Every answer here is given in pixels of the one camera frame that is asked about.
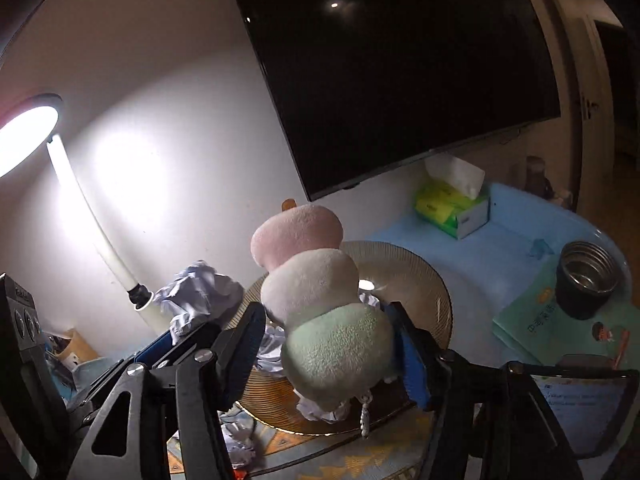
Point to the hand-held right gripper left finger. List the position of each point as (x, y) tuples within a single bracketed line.
[(245, 355)]

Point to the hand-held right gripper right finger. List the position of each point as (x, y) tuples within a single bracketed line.
[(415, 370)]

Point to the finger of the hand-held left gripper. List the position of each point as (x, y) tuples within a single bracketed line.
[(160, 347), (92, 395)]

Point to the amber ribbed glass bowl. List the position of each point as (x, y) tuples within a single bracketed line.
[(425, 300)]

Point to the pink white green plush skewer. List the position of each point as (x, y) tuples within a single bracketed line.
[(320, 310)]

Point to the wooden pen holder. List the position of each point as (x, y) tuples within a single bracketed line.
[(80, 347)]

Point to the patterned woven mat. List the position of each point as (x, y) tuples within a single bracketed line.
[(350, 460)]

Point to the green booklet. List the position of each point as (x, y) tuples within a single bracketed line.
[(540, 325)]

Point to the green tissue box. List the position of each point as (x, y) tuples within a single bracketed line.
[(450, 205)]

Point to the black thermos cup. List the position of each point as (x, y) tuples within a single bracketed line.
[(590, 290)]

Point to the brown bottle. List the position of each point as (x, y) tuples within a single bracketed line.
[(535, 175)]

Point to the white desk lamp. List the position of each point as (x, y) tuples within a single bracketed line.
[(25, 130)]

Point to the black television screen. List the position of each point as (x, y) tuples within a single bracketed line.
[(390, 85)]

